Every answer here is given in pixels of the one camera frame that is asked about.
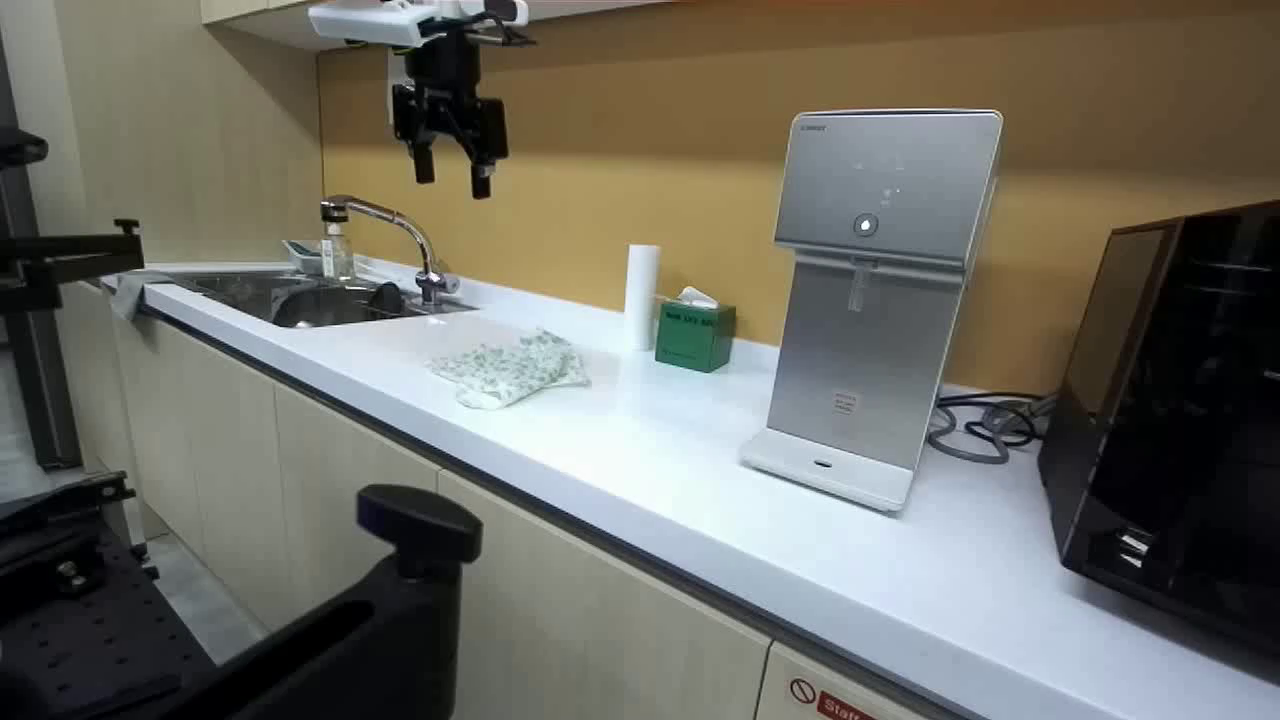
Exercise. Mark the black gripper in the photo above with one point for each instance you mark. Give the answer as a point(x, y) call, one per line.
point(444, 114)

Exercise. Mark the white green patterned towel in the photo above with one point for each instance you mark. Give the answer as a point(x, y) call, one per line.
point(505, 368)

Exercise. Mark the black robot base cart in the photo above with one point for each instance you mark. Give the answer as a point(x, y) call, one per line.
point(335, 654)

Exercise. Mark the chrome sink faucet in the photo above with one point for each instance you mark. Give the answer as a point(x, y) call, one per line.
point(391, 213)

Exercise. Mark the clear soap bottle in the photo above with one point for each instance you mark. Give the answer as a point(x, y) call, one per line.
point(335, 253)

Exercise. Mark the white paper roll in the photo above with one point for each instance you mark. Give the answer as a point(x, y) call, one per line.
point(640, 303)

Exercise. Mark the beige upper cabinet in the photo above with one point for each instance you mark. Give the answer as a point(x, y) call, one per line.
point(264, 17)

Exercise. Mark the steel sink basin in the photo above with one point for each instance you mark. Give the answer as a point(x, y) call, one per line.
point(240, 288)

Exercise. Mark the green tissue box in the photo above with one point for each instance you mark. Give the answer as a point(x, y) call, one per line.
point(693, 339)

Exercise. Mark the grey rag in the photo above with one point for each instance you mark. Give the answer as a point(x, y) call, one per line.
point(131, 295)

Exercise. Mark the silver water dispenser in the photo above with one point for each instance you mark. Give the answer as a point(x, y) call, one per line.
point(853, 335)

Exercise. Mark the beige cabinet door with sticker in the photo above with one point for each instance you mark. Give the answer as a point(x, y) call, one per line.
point(801, 693)

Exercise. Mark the red white warning sticker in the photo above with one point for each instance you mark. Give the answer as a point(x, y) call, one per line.
point(828, 703)

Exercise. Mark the black coffee machine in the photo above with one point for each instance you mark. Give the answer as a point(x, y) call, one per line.
point(1172, 424)

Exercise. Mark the black camera stand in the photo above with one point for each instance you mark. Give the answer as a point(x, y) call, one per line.
point(42, 264)

